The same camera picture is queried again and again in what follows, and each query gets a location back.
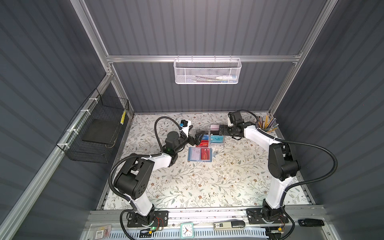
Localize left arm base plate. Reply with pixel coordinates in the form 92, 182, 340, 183
127, 211, 169, 228

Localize pink VIP card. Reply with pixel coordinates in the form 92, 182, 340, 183
210, 125, 220, 131

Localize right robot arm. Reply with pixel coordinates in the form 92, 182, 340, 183
219, 111, 300, 211

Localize small white desk clock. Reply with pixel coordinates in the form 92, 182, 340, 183
180, 223, 195, 239

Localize white wire mesh basket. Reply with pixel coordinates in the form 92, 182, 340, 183
173, 58, 242, 85

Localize red VIP card in stand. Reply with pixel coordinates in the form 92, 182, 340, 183
198, 140, 210, 148

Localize teal VIP card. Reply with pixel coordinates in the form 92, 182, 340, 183
210, 135, 224, 144

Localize small label packet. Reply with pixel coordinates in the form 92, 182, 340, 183
94, 225, 112, 240

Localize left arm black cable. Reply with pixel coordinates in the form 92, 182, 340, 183
107, 116, 184, 240

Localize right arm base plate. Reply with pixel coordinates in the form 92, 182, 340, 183
246, 207, 289, 225

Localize markers in mesh basket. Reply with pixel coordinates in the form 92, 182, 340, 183
195, 75, 238, 84

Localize blue leather card holder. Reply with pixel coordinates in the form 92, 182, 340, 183
188, 147, 213, 163

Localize grey black handheld device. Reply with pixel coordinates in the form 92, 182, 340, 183
213, 220, 246, 231

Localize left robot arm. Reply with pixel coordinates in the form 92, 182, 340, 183
108, 131, 205, 217

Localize black wire wall basket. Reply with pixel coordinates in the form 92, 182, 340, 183
57, 91, 130, 164

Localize clear acrylic card display stand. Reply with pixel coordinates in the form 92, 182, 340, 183
196, 124, 225, 148

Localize black remote device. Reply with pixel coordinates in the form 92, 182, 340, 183
298, 219, 325, 227

